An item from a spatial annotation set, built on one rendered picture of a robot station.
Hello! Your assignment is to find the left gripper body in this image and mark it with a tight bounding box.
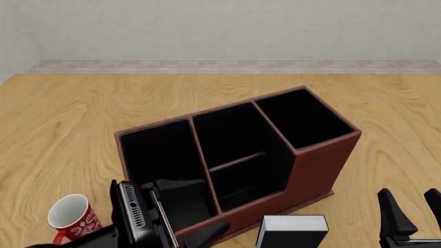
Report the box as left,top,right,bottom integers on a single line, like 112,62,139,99
109,179,181,248

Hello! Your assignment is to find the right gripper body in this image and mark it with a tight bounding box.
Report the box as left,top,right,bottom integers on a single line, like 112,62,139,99
378,234,441,248

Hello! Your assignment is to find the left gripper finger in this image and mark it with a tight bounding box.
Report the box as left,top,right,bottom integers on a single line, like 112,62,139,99
153,178,208,202
178,220,231,248

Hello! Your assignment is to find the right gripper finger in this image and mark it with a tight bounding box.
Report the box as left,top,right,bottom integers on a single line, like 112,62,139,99
423,188,441,223
376,188,420,238

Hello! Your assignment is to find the black book with white pages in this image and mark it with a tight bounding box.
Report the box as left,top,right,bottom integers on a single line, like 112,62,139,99
255,214,330,248

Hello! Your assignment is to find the red-brown desk caddy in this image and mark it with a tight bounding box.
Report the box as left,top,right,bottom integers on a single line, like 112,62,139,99
114,85,362,240

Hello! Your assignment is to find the red mug with white pattern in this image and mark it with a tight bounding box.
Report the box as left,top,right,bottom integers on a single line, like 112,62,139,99
47,193,104,245

